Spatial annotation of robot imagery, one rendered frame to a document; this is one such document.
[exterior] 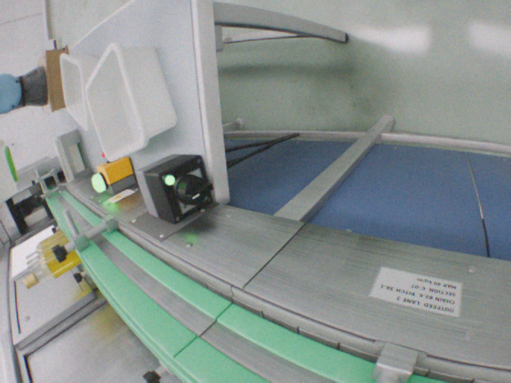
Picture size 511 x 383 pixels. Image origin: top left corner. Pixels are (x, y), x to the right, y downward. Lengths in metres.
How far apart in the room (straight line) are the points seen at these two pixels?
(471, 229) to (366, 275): 0.18
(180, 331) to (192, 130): 0.28
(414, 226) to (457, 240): 0.06
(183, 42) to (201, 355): 0.37
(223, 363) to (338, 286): 0.12
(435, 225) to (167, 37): 0.45
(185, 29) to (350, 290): 0.36
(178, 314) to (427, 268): 0.24
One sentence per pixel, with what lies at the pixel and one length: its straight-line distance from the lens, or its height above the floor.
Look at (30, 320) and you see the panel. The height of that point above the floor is 1.23.
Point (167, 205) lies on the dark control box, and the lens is 0.36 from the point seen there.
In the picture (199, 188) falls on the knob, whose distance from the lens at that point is 0.35.
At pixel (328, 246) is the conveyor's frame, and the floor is 0.79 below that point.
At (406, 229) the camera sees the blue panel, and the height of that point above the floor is 0.70.
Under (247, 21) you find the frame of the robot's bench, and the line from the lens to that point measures 0.51.
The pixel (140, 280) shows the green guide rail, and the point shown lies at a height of 0.92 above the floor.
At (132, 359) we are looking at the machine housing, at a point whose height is 1.01.
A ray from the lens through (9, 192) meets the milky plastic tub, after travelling 0.83.
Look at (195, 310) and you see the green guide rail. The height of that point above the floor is 0.91.
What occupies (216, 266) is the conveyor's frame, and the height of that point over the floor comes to 0.87.
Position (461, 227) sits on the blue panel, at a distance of 0.36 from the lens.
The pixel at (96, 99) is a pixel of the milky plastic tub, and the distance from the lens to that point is 0.59.
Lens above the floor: 0.98
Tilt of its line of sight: 43 degrees down
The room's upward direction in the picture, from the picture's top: 125 degrees counter-clockwise
